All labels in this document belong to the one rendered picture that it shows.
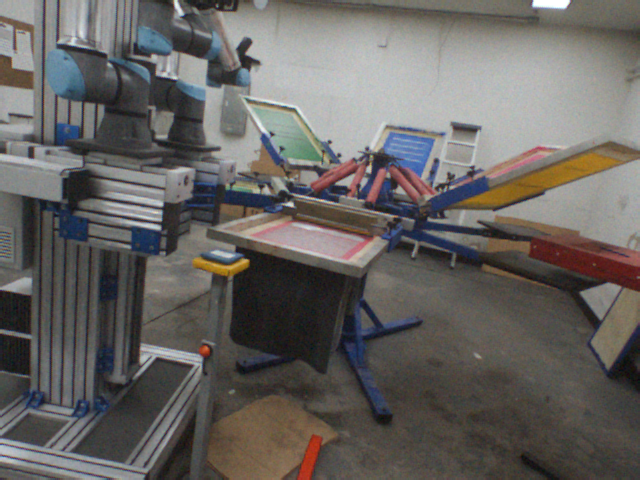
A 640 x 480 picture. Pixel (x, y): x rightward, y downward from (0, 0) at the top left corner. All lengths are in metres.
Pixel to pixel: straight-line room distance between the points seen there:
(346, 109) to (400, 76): 0.82
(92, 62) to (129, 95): 0.13
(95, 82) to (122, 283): 0.75
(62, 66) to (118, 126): 0.20
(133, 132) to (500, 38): 5.33
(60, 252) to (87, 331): 0.31
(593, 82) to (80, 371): 5.80
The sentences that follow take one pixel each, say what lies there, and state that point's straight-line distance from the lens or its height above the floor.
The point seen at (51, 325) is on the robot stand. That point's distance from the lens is 1.93.
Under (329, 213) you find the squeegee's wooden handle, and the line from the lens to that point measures 2.07.
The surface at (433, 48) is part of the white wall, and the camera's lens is 6.27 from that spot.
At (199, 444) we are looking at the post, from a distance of 1.75.
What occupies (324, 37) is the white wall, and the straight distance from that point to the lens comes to 6.61.
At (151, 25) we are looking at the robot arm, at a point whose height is 1.55.
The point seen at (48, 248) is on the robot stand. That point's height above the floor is 0.84.
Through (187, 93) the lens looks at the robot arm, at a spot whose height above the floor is 1.45.
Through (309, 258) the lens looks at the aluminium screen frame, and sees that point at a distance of 1.50.
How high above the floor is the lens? 1.39
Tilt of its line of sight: 14 degrees down
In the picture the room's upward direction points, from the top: 10 degrees clockwise
